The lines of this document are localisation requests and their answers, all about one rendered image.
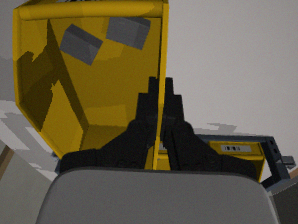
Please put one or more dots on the yellow bin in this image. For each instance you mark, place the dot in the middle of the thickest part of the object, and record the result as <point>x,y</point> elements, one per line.
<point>162,164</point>
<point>74,106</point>
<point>251,151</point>

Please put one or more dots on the grey block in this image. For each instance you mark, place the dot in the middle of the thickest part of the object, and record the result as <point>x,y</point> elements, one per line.
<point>131,31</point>
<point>80,44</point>

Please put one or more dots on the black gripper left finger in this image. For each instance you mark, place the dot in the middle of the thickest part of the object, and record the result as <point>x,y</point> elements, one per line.
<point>130,148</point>

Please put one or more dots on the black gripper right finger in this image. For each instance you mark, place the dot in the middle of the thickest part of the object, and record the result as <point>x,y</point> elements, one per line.
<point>186,151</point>

